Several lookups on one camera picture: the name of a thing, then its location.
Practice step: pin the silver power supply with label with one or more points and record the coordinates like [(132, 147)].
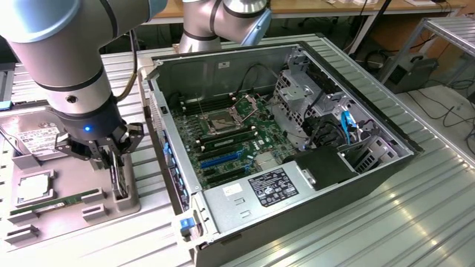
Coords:
[(245, 203)]

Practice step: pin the black expansion slot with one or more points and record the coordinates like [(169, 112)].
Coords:
[(226, 176)]

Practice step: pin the green motherboard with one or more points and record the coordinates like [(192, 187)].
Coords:
[(224, 144)]

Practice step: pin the silver CPU chip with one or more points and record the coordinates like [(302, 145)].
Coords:
[(36, 187)]

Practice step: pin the black plastic air shroud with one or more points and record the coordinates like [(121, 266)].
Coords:
[(320, 167)]

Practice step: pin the grey parts rack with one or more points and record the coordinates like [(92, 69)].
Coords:
[(68, 211)]

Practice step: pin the blue case latch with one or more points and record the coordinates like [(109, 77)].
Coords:
[(188, 225)]

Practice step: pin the black box device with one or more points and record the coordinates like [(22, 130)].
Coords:
[(412, 73)]

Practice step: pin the aluminium frame cart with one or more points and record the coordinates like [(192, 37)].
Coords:
[(452, 30)]

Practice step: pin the metal disk bay cage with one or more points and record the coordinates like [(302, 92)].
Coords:
[(297, 103)]

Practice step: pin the CPU socket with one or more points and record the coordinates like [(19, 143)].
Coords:
[(224, 122)]

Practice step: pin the silver hard disk with label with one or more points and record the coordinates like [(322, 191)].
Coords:
[(36, 139)]

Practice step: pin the metal socket cover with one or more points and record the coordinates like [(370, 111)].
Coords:
[(246, 105)]

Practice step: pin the thin metal locking lever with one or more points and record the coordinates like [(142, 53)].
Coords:
[(201, 109)]

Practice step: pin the blue expansion slot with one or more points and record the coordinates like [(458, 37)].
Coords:
[(221, 161)]

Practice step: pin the open black PC case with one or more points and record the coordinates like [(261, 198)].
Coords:
[(297, 222)]

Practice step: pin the RAM stick with white label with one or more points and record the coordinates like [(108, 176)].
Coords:
[(229, 142)]

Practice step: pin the wooden desk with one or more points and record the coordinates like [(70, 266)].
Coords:
[(316, 7)]

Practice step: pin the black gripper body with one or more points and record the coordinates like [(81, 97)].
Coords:
[(92, 122)]

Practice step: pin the small silver heatsink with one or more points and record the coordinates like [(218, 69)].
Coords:
[(268, 162)]

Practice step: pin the green RAM stick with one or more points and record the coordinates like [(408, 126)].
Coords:
[(44, 206)]

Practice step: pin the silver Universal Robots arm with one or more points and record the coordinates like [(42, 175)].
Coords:
[(56, 41)]

